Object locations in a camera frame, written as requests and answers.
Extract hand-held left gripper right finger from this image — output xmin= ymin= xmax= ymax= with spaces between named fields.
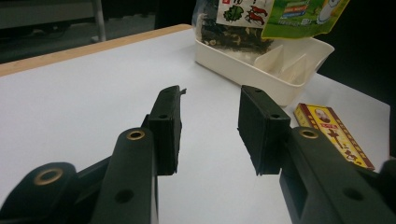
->
xmin=237 ymin=85 xmax=396 ymax=224

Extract yellow and red flat box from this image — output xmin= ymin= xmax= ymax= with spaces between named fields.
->
xmin=293 ymin=103 xmax=376 ymax=172

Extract grey metal stand leg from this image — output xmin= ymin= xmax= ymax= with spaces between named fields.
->
xmin=91 ymin=0 xmax=107 ymax=43

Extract clear bag of dried seaweed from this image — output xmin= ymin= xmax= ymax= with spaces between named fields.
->
xmin=191 ymin=0 xmax=276 ymax=54

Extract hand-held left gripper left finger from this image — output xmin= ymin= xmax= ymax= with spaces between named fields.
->
xmin=90 ymin=85 xmax=188 ymax=224

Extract yellow green spout pouch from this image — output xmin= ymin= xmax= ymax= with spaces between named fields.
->
xmin=261 ymin=0 xmax=351 ymax=40

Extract cream plastic bin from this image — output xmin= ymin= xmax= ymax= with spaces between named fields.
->
xmin=194 ymin=36 xmax=335 ymax=107

